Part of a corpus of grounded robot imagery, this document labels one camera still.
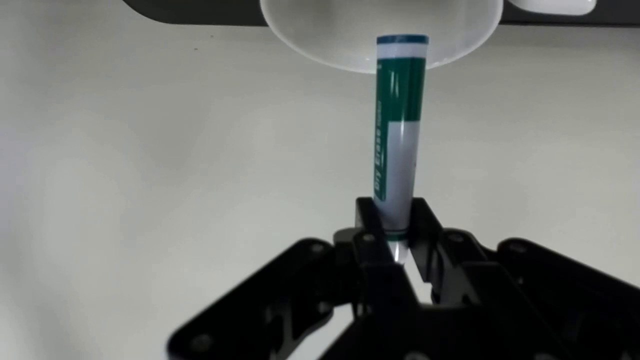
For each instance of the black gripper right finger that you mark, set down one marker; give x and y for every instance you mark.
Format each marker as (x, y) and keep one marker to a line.
(521, 300)

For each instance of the green and white marker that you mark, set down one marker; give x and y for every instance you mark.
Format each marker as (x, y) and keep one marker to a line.
(398, 132)

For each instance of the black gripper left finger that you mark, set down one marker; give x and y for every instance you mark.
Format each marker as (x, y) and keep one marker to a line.
(321, 300)

